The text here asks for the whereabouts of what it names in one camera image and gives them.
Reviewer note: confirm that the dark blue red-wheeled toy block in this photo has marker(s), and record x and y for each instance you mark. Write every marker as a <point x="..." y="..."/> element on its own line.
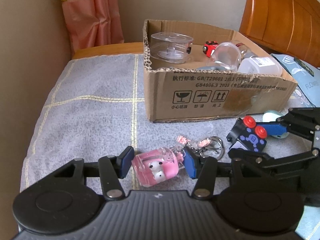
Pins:
<point x="248" y="135"/>

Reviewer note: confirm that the light blue floral pillow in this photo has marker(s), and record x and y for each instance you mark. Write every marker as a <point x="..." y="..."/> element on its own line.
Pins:
<point x="305" y="74"/>

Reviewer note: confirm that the clear plastic round container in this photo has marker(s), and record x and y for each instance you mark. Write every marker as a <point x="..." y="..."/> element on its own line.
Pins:
<point x="170" y="47"/>

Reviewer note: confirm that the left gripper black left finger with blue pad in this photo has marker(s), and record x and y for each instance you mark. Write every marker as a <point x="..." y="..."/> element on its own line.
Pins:
<point x="113" y="168"/>

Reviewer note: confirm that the grey checkered blanket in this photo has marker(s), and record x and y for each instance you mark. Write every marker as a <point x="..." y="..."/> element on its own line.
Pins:
<point x="97" y="108"/>

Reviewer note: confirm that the clear plastic cup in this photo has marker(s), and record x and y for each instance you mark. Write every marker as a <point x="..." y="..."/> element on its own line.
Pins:
<point x="227" y="55"/>

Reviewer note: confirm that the mint green white round object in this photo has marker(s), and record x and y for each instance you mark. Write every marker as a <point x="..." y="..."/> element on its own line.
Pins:
<point x="275" y="119"/>

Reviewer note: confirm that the pink transparent earbud case keychain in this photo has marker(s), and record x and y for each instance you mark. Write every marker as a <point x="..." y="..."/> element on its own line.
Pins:
<point x="159" y="165"/>

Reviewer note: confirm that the wooden bedside table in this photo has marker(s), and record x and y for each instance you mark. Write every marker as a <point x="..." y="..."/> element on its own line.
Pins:
<point x="111" y="49"/>

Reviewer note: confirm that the pink gold curtain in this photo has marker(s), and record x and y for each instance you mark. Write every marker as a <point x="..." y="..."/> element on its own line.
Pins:
<point x="92" y="23"/>

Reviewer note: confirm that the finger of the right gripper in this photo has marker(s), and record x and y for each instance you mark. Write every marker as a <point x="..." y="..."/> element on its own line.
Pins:
<point x="265" y="158"/>
<point x="303" y="122"/>

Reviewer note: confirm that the orange wooden headboard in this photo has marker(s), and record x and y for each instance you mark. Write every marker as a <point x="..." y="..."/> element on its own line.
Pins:
<point x="287" y="26"/>

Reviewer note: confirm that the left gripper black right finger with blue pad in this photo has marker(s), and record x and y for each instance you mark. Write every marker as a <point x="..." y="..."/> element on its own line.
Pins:
<point x="204" y="170"/>

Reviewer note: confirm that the white plastic bottle with label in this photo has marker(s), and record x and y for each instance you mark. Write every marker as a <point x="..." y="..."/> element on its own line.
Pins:
<point x="260" y="65"/>

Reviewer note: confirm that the glass jar with gold contents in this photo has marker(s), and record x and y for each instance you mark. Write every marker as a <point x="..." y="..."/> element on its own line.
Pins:
<point x="245" y="51"/>

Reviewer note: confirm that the red black toy car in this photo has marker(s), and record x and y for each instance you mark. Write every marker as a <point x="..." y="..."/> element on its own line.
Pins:
<point x="209" y="47"/>

